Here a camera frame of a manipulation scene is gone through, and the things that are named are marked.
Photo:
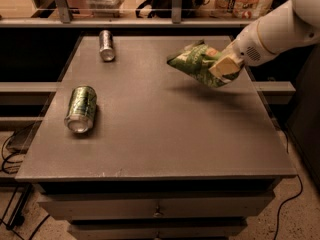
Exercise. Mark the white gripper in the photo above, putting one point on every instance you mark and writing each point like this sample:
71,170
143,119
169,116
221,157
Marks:
247,47

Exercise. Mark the green jalapeno chip bag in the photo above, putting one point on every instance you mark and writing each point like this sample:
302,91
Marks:
195,60

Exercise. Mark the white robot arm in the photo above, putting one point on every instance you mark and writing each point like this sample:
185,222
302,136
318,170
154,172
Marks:
296,23

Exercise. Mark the printed snack bag background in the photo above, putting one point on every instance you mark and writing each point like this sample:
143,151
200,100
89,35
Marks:
241,9

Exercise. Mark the black bag background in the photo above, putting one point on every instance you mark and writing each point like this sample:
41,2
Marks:
164,8

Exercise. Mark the silver redbull can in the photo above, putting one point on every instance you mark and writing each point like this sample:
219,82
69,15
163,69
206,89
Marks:
106,47

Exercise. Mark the green soda can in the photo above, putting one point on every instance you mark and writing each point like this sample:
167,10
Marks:
81,109

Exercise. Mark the grey drawer cabinet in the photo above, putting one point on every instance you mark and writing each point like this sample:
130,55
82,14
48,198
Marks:
156,130

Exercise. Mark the upper drawer with knob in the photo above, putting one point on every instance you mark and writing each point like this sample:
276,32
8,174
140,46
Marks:
121,206

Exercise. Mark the drawer with knob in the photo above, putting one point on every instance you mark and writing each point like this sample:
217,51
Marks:
163,229
121,206

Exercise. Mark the lower drawer with knob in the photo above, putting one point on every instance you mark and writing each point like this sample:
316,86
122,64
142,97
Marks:
163,229

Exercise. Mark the grey metal shelf rail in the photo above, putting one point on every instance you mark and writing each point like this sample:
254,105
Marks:
133,19

